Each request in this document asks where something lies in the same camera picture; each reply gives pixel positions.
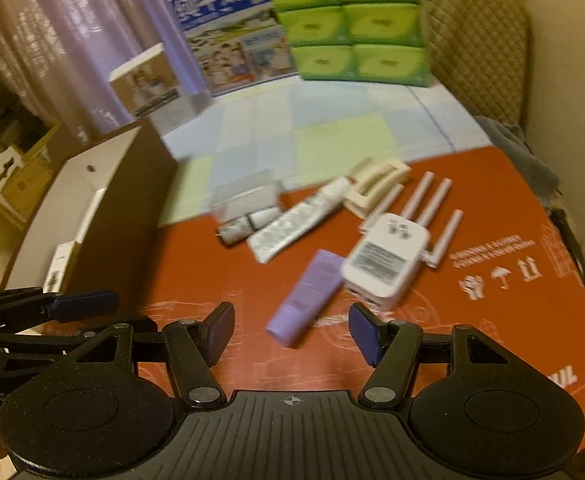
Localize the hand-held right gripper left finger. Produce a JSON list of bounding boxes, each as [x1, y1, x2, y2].
[[60, 301, 236, 409]]

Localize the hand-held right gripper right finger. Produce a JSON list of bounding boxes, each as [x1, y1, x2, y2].
[[347, 301, 522, 409]]

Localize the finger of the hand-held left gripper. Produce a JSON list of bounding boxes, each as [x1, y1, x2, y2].
[[0, 316, 163, 358], [0, 287, 120, 333]]

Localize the white and gold box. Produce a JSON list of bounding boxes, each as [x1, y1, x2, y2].
[[44, 241, 80, 293]]

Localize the purple tube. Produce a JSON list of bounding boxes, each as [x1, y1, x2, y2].
[[266, 249, 344, 347]]

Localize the brown storage box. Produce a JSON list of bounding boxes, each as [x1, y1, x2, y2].
[[0, 117, 180, 306]]

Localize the white tube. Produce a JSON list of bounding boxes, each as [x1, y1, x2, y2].
[[246, 176, 351, 264]]

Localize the clear plastic case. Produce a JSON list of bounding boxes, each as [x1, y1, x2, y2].
[[210, 170, 280, 223]]

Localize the white repeater with antennas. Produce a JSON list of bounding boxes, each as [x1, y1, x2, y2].
[[341, 171, 466, 313]]

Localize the small white-capped bottle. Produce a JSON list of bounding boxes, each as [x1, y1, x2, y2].
[[217, 207, 279, 247]]

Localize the brown cardboard box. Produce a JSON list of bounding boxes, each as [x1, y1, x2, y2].
[[0, 122, 63, 221]]

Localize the beige plastic holder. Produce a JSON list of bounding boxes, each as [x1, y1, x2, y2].
[[343, 156, 409, 218]]

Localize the red printed cardboard sheet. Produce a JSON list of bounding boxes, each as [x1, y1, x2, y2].
[[132, 145, 585, 461]]

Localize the checked pastel cloth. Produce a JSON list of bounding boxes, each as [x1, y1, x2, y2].
[[157, 77, 496, 228]]

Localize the white product box with photo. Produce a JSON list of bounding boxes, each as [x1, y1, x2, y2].
[[108, 42, 183, 128]]

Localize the grey cloth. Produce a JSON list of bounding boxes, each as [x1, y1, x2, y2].
[[473, 115, 561, 206]]

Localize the purple sheer curtain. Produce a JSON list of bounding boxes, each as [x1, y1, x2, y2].
[[0, 0, 273, 136]]

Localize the blue milk carton box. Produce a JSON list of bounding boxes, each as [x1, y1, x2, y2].
[[165, 0, 298, 97]]

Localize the stack of green tissue packs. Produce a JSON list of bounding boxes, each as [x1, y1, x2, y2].
[[263, 0, 434, 87]]

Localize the beige quilted chair cover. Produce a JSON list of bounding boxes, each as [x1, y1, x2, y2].
[[420, 0, 531, 126]]

